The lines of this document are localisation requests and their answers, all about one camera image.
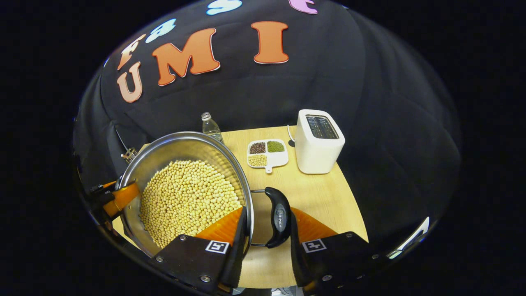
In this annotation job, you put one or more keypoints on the small glass container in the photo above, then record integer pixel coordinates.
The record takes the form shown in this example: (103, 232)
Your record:
(129, 155)

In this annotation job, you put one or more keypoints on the clear plastic water bottle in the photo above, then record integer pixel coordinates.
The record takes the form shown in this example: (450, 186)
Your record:
(211, 129)

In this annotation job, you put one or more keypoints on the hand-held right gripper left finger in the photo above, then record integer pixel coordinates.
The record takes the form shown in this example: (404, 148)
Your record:
(240, 255)

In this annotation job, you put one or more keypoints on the white toaster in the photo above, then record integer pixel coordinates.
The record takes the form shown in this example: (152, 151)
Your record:
(318, 152)

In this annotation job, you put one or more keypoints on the pile of yellow soybeans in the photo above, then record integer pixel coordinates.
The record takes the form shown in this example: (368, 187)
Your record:
(189, 197)

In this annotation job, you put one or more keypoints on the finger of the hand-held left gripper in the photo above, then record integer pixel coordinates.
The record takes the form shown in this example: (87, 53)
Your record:
(123, 197)

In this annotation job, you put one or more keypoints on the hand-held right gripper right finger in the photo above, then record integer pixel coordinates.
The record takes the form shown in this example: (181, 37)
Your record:
(296, 263)

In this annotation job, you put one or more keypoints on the stainless steel pot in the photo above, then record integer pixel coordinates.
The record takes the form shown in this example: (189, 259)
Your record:
(185, 148)

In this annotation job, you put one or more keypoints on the white divided dish of beans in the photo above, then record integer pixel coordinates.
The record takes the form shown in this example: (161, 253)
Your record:
(279, 158)

